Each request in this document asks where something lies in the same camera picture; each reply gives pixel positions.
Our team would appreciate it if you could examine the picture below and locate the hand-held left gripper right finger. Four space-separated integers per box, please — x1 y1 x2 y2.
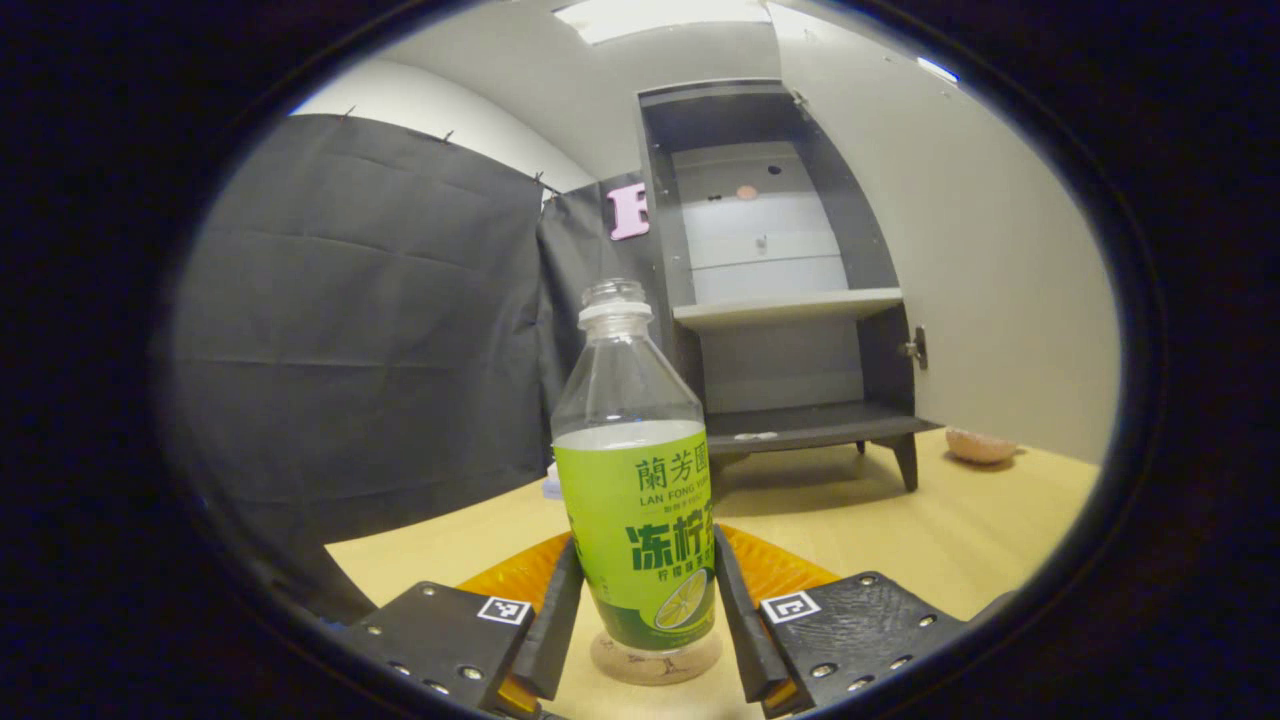
712 525 967 716

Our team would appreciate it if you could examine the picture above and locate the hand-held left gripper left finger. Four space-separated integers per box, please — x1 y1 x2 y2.
345 535 587 717

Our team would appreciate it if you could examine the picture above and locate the green label plastic bottle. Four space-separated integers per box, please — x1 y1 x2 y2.
550 277 720 657

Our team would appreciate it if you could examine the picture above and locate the grey cabinet door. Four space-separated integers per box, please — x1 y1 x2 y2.
769 0 1122 467

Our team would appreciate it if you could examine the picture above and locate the white cabinet shelf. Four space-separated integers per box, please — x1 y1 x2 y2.
671 287 905 332

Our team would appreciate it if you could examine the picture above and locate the black backdrop cloth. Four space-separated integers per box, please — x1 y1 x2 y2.
168 112 547 623
534 171 669 473

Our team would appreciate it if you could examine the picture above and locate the large ceiling light panel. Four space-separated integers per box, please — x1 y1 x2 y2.
553 0 772 47

